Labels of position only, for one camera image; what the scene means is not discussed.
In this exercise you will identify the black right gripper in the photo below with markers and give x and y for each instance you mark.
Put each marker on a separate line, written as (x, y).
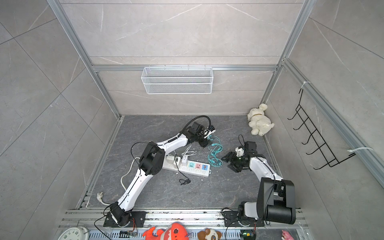
(232, 156)

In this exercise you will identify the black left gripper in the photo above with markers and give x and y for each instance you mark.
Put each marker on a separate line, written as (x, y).
(205, 142)

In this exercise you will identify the white USB charger adapter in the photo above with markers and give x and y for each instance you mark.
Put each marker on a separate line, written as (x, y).
(170, 159)

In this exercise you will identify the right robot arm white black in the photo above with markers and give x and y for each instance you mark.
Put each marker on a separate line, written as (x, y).
(276, 200)

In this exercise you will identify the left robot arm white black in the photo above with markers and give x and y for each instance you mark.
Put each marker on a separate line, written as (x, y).
(150, 164)

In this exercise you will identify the white power plug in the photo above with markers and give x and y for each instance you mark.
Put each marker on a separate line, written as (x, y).
(99, 197)

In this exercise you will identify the white power strip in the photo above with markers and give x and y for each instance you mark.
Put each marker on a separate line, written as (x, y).
(193, 168)

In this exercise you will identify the white plush bear toy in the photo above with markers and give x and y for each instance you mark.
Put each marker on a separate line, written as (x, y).
(259, 123)

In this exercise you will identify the brown dog plush toy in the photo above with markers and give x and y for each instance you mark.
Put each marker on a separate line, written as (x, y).
(209, 234)

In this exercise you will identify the red plush toy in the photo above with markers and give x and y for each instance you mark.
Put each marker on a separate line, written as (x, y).
(175, 232)

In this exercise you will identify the pink plush toy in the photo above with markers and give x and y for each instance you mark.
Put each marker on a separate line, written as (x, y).
(286, 235)

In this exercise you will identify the white alarm clock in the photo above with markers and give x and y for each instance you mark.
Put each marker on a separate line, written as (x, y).
(75, 233)

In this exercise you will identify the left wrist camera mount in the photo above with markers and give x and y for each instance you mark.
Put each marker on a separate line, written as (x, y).
(207, 132)

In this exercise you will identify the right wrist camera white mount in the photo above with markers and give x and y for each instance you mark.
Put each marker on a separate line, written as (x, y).
(239, 152)

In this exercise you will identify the white wire mesh basket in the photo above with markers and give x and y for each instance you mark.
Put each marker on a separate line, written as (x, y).
(177, 80)

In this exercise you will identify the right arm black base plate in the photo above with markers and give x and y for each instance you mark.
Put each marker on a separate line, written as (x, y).
(234, 219)

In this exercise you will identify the black wire hook rack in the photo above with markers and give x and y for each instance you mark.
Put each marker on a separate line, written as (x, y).
(316, 137)

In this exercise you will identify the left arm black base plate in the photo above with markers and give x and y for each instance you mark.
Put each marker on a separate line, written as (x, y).
(136, 218)

